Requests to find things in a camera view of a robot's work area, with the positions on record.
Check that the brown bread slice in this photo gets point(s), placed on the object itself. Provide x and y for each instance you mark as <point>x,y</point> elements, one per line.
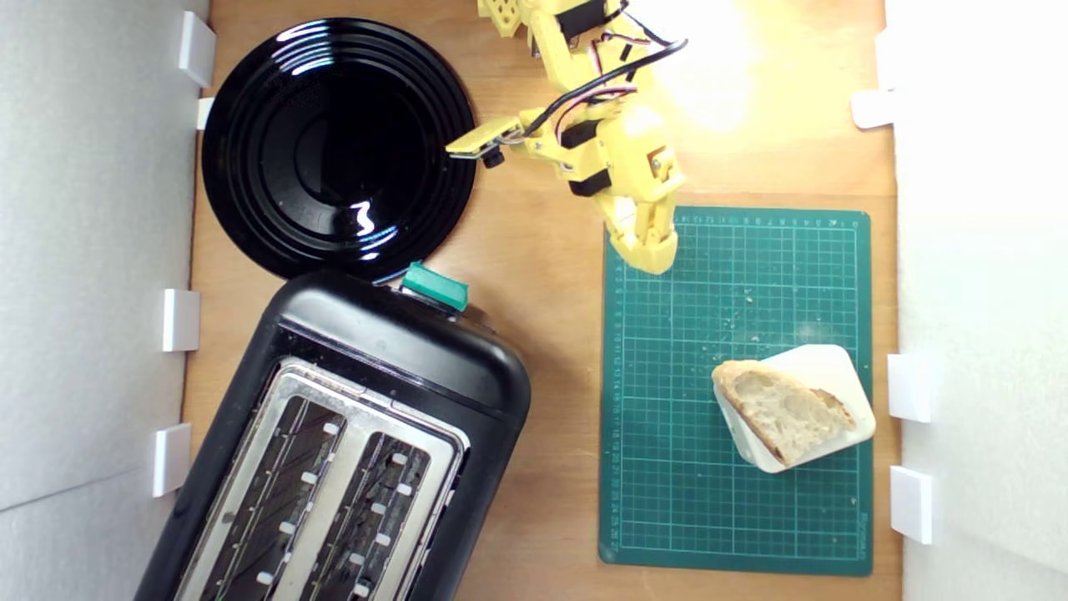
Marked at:
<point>784,409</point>

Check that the green toaster lever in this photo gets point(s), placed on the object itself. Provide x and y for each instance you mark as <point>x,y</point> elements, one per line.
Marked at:
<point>434,285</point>

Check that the black two-slot toaster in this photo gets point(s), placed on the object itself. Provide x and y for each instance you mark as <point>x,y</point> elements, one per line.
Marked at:
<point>400,351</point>

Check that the white rounded block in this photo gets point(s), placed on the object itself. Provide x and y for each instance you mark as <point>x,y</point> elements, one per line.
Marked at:
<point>822,367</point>

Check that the green cutting mat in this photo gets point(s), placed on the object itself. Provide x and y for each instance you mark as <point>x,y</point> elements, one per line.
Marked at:
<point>667,501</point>

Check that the black round plate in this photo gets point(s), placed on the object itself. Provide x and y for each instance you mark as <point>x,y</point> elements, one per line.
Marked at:
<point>334,150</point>

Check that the yellow wrist camera mount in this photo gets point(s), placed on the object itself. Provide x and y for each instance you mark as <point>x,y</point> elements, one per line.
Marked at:
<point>484,138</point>

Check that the white wall clip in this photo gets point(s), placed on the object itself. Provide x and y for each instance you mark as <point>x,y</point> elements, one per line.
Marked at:
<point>872,108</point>
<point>883,58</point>
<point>172,459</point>
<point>196,48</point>
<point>181,320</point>
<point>911,504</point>
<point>205,113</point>
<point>908,388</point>

